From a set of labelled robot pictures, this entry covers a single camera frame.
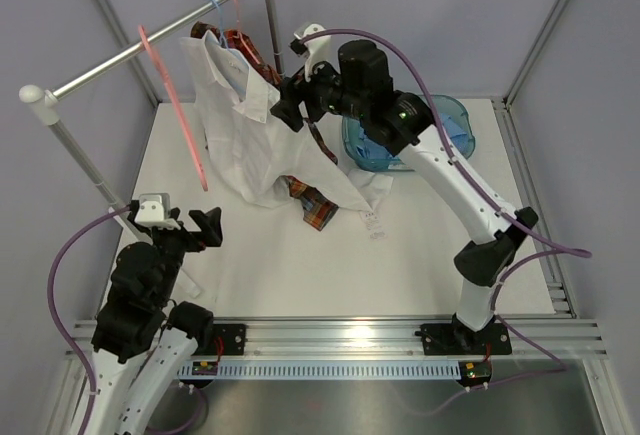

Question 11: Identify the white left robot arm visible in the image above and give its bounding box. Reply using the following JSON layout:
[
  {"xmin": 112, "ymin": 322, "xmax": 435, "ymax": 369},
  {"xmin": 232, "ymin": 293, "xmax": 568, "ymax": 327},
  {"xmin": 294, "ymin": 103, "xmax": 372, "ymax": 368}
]
[{"xmin": 70, "ymin": 200, "xmax": 223, "ymax": 434}]

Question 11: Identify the white shirt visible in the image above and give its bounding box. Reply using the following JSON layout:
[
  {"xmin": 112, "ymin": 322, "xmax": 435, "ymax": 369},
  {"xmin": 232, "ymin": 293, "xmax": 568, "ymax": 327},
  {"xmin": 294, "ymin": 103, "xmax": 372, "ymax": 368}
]
[{"xmin": 180, "ymin": 33, "xmax": 393, "ymax": 212}]

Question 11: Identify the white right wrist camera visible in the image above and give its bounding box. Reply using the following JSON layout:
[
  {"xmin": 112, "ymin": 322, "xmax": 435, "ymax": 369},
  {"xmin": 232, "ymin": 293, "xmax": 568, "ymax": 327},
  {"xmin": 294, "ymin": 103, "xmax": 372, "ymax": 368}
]
[{"xmin": 289, "ymin": 23, "xmax": 331, "ymax": 82}]

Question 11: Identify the aluminium frame rail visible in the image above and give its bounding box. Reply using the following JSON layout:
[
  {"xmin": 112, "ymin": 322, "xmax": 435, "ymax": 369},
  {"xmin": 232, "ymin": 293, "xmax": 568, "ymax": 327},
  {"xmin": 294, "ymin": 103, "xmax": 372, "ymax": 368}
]
[{"xmin": 64, "ymin": 314, "xmax": 609, "ymax": 361}]

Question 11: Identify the white slotted cable duct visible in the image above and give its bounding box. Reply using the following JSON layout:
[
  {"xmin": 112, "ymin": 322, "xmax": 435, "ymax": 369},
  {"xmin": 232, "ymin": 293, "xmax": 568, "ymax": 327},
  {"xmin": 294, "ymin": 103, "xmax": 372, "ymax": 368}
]
[{"xmin": 177, "ymin": 360, "xmax": 462, "ymax": 381}]

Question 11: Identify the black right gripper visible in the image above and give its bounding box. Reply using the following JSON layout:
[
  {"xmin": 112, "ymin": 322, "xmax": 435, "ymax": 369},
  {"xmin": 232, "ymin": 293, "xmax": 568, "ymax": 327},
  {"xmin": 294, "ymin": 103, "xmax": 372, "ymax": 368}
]
[{"xmin": 270, "ymin": 49, "xmax": 368, "ymax": 134}]

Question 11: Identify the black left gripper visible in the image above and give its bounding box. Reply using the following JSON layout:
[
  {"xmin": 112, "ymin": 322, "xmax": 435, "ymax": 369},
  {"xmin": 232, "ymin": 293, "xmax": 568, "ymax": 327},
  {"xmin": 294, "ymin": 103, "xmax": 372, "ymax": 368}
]
[{"xmin": 145, "ymin": 207, "xmax": 222, "ymax": 303}]

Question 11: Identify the metal clothes rack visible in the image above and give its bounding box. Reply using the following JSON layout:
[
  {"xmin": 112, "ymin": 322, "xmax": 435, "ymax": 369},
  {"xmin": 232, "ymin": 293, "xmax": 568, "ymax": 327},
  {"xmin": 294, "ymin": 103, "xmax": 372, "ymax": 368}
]
[{"xmin": 18, "ymin": 0, "xmax": 289, "ymax": 301}]

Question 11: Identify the pink plastic hanger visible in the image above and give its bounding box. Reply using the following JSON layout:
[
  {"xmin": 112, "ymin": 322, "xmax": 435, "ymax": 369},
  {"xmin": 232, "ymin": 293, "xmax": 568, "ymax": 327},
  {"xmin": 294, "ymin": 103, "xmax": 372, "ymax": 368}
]
[{"xmin": 137, "ymin": 25, "xmax": 209, "ymax": 192}]

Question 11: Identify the teal plastic tub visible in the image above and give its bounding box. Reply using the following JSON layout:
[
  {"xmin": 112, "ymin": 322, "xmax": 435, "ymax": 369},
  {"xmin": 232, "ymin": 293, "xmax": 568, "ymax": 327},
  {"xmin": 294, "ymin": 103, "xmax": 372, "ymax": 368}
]
[{"xmin": 341, "ymin": 95, "xmax": 475, "ymax": 173}]

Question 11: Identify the red plaid shirt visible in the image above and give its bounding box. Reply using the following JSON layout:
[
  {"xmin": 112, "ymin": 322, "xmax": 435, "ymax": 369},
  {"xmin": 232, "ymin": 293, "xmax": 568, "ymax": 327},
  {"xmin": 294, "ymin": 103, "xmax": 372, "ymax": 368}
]
[{"xmin": 187, "ymin": 22, "xmax": 340, "ymax": 230}]

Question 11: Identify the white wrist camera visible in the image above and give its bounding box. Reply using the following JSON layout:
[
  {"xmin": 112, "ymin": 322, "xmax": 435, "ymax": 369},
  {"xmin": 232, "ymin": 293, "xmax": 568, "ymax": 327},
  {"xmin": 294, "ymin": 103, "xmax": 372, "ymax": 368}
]
[
  {"xmin": 289, "ymin": 23, "xmax": 331, "ymax": 82},
  {"xmin": 130, "ymin": 193, "xmax": 180, "ymax": 230}
]

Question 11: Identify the pink hanger on rack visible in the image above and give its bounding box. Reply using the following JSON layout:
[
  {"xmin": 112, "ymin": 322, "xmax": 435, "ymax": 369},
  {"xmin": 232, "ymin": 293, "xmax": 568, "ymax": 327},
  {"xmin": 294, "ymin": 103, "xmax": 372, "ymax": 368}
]
[{"xmin": 232, "ymin": 0, "xmax": 262, "ymax": 64}]

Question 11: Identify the white paper tag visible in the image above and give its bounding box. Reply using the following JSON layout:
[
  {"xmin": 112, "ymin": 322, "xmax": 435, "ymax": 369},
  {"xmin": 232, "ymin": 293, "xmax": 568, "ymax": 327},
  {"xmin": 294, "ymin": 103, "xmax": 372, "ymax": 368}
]
[{"xmin": 359, "ymin": 211, "xmax": 387, "ymax": 241}]

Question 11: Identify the light blue shirt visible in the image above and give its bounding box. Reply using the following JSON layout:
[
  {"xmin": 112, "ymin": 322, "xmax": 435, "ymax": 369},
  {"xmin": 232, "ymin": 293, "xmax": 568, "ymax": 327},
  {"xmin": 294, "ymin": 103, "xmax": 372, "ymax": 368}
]
[{"xmin": 355, "ymin": 113, "xmax": 471, "ymax": 160}]

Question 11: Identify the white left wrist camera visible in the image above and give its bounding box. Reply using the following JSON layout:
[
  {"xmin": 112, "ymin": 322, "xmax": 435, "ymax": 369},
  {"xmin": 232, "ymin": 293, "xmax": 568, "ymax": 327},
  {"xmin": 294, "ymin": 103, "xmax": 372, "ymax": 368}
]
[{"xmin": 130, "ymin": 193, "xmax": 180, "ymax": 230}]

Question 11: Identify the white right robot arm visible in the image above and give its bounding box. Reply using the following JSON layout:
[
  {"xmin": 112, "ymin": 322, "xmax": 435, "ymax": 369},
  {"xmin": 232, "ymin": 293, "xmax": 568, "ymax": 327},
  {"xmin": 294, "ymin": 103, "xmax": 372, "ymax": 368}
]
[{"xmin": 271, "ymin": 38, "xmax": 538, "ymax": 355}]

